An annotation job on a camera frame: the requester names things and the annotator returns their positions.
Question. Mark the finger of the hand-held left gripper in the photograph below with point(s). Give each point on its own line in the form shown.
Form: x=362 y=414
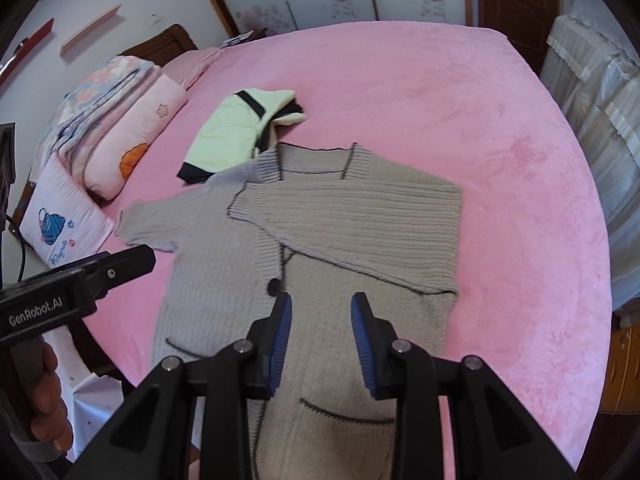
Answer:
x=125 y=262

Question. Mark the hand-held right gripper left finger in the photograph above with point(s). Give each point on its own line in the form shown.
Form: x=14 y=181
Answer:
x=282 y=330

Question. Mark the pink plush bed blanket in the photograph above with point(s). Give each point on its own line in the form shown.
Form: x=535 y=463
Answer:
x=450 y=110

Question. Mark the brown wooden door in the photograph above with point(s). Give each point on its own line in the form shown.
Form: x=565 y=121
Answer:
x=515 y=5

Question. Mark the white light switch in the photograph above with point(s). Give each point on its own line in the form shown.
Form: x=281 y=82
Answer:
x=156 y=18

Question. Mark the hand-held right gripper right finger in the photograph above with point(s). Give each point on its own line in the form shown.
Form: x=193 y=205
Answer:
x=360 y=340

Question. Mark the plain pink pillow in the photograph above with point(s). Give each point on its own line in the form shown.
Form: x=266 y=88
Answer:
x=192 y=67

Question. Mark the orange wooden cabinet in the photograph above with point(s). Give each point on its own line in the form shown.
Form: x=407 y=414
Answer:
x=622 y=370

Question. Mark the white pillow with blue print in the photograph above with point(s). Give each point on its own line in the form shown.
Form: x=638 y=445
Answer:
x=55 y=210

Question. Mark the pink pillow with orange print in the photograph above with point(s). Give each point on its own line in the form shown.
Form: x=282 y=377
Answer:
x=145 y=120

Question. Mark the pale yellow black-trimmed jacket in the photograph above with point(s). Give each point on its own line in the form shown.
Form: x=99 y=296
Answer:
x=225 y=130

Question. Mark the dark bedside object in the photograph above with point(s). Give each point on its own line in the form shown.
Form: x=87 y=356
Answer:
x=6 y=170

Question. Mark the light wooden wall shelf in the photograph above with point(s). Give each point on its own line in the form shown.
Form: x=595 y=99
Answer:
x=92 y=29

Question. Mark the dark wooden headboard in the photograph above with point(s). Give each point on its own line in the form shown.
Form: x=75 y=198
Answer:
x=160 y=45

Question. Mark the grey knitted cardigan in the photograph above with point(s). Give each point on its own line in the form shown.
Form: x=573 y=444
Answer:
x=350 y=220

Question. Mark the folded floral quilt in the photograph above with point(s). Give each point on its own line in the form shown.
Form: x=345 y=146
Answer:
x=95 y=95

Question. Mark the red wall shelf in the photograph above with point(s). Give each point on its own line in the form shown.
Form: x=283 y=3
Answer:
x=35 y=37

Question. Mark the person's left hand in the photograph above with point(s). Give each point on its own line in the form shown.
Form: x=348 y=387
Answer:
x=52 y=400

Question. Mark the white dotted sheet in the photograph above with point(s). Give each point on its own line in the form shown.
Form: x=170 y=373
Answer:
x=95 y=410

